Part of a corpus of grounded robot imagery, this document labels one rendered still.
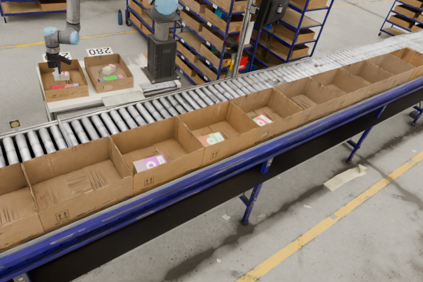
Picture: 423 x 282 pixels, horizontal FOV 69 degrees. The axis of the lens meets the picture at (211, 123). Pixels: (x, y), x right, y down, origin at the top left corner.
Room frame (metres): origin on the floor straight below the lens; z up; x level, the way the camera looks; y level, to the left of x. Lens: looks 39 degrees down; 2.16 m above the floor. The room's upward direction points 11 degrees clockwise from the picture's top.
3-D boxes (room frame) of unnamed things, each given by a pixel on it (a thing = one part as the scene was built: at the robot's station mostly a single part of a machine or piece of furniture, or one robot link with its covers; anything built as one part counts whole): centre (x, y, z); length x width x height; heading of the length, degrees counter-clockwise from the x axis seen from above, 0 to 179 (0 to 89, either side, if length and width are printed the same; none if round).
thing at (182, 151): (1.13, 0.25, 0.96); 0.39 x 0.29 x 0.17; 132
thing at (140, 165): (1.05, 0.26, 0.92); 0.16 x 0.11 x 0.07; 125
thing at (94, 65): (2.04, 0.88, 0.80); 0.38 x 0.28 x 0.10; 37
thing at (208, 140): (1.31, -0.02, 0.92); 0.16 x 0.11 x 0.07; 125
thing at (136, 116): (1.57, 0.44, 0.72); 0.52 x 0.05 x 0.05; 42
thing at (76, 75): (1.83, 1.14, 0.80); 0.38 x 0.28 x 0.10; 35
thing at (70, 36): (1.93, 1.10, 1.10); 0.12 x 0.12 x 0.09; 16
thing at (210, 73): (3.17, 0.06, 0.39); 0.40 x 0.30 x 0.10; 42
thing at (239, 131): (1.39, -0.04, 0.96); 0.39 x 0.29 x 0.17; 132
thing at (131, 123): (1.52, 0.49, 0.72); 0.52 x 0.05 x 0.05; 42
